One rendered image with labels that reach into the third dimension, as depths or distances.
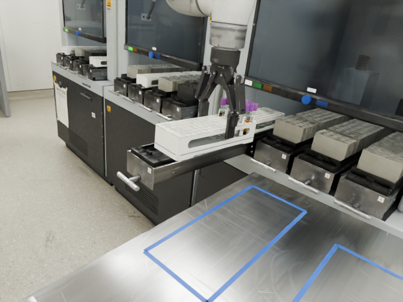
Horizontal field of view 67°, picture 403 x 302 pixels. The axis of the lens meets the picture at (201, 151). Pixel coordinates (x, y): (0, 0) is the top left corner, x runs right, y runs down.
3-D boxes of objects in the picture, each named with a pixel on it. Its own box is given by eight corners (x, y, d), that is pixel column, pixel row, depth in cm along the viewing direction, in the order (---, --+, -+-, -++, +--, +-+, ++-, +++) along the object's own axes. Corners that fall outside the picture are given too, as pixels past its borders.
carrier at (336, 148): (346, 161, 96) (352, 143, 94) (343, 162, 95) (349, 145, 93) (312, 147, 104) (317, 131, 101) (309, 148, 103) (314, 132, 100)
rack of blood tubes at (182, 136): (229, 130, 99) (232, 111, 97) (253, 141, 93) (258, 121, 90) (153, 146, 80) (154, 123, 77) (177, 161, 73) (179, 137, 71)
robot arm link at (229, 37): (230, 24, 69) (226, 52, 72) (255, 26, 75) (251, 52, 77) (202, 20, 75) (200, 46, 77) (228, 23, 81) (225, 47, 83)
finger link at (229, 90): (228, 73, 81) (232, 71, 80) (239, 114, 81) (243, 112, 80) (218, 74, 78) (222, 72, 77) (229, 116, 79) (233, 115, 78)
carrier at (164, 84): (175, 93, 151) (176, 81, 149) (171, 94, 150) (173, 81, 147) (161, 88, 158) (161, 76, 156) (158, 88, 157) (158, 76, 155)
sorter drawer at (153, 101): (232, 93, 201) (234, 79, 198) (248, 99, 192) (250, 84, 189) (136, 106, 153) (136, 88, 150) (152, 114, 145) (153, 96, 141)
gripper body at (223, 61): (204, 45, 78) (200, 81, 81) (228, 50, 72) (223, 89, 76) (223, 45, 82) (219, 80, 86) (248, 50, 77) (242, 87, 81)
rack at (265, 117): (262, 120, 132) (265, 106, 129) (282, 128, 125) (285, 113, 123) (214, 132, 112) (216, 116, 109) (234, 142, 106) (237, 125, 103)
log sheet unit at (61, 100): (57, 120, 256) (53, 77, 242) (70, 130, 239) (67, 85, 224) (54, 120, 255) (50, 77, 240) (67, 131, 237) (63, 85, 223)
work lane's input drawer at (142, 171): (261, 132, 138) (265, 113, 134) (287, 143, 129) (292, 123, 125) (113, 175, 90) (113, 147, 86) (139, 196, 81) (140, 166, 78)
